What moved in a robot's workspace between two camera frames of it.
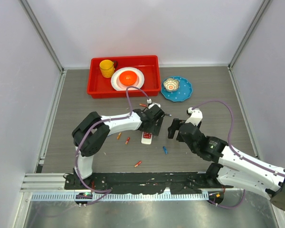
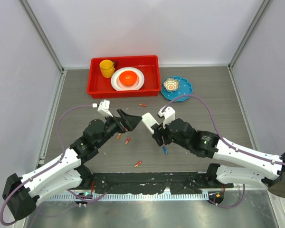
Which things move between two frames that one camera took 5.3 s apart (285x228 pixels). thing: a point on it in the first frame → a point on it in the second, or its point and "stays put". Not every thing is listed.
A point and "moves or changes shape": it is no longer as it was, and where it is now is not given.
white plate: x=118 y=86 stays put
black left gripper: x=155 y=131 → x=130 y=121
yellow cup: x=107 y=67 stays put
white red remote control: x=146 y=137 moves or changes shape
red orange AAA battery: x=128 y=140 stays put
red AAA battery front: x=137 y=164 stays put
